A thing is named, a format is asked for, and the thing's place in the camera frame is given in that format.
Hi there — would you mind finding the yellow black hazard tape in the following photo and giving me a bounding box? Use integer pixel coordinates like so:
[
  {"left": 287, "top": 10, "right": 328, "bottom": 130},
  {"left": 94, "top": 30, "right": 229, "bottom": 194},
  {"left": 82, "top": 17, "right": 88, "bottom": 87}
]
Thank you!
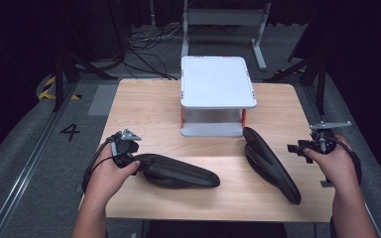
[{"left": 38, "top": 74, "right": 82, "bottom": 101}]

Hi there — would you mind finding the aluminium floor rail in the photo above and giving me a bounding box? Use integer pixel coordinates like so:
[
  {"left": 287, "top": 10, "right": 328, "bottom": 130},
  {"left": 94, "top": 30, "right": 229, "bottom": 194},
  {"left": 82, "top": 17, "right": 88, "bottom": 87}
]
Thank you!
[
  {"left": 0, "top": 82, "right": 78, "bottom": 238},
  {"left": 302, "top": 83, "right": 381, "bottom": 238}
]

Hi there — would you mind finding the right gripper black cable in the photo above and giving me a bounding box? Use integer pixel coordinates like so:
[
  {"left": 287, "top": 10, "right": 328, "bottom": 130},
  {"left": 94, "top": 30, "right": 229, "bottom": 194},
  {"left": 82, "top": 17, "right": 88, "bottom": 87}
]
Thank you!
[{"left": 325, "top": 135, "right": 363, "bottom": 186}]

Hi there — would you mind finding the person's left hand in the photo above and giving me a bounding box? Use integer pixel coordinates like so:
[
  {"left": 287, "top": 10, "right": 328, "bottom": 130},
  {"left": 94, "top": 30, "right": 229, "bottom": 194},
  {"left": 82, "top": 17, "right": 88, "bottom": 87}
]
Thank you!
[{"left": 84, "top": 143, "right": 142, "bottom": 199}]

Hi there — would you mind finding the grey metal stand frame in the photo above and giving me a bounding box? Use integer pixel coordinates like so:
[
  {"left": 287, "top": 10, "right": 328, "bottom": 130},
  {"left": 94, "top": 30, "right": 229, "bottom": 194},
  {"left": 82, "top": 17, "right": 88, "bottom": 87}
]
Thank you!
[{"left": 181, "top": 0, "right": 272, "bottom": 71}]

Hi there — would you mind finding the white shoe rack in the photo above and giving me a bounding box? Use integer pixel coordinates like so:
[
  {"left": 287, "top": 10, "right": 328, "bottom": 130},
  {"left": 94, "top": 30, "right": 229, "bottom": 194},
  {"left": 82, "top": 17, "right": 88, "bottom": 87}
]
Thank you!
[{"left": 179, "top": 55, "right": 258, "bottom": 138}]

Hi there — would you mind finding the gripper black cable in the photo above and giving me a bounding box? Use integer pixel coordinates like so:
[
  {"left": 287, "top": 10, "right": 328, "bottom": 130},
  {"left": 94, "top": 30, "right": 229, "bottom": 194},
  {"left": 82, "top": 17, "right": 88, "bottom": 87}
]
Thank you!
[
  {"left": 81, "top": 131, "right": 122, "bottom": 192},
  {"left": 325, "top": 135, "right": 363, "bottom": 186}
]

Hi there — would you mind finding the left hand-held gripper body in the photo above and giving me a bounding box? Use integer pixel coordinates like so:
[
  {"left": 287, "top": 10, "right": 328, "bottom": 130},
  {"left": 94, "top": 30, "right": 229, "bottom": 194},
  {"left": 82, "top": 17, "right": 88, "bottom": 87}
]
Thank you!
[{"left": 107, "top": 128, "right": 143, "bottom": 170}]

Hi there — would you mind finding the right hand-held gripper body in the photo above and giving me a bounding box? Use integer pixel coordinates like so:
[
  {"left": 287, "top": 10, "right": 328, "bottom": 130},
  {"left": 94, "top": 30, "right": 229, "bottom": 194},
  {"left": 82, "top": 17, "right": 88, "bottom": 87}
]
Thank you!
[{"left": 309, "top": 120, "right": 353, "bottom": 157}]

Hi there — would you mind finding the black shoe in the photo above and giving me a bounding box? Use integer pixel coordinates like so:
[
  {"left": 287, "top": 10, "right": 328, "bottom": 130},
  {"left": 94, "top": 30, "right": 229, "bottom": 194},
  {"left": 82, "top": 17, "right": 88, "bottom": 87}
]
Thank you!
[
  {"left": 242, "top": 126, "right": 303, "bottom": 206},
  {"left": 134, "top": 153, "right": 221, "bottom": 190}
]

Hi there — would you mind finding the person's right hand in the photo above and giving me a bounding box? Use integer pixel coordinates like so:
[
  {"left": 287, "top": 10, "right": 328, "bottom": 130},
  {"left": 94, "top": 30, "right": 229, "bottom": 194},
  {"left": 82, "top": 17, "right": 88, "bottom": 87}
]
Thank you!
[{"left": 302, "top": 134, "right": 361, "bottom": 191}]

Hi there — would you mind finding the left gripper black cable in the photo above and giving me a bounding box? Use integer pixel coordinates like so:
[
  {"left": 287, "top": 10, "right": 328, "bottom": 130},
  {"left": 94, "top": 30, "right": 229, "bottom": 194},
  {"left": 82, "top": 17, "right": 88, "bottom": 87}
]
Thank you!
[{"left": 81, "top": 131, "right": 122, "bottom": 192}]

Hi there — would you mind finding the bundle of floor cables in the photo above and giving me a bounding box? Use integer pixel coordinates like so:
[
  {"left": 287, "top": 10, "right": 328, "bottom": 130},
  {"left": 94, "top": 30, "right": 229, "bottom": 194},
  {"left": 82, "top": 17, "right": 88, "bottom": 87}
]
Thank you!
[{"left": 123, "top": 23, "right": 183, "bottom": 81}]

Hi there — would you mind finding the black tripod stand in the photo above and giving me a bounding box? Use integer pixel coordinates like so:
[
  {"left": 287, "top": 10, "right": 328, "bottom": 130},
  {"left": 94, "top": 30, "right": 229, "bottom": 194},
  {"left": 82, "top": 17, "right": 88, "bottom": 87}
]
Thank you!
[
  {"left": 52, "top": 51, "right": 118, "bottom": 113},
  {"left": 263, "top": 54, "right": 328, "bottom": 116}
]

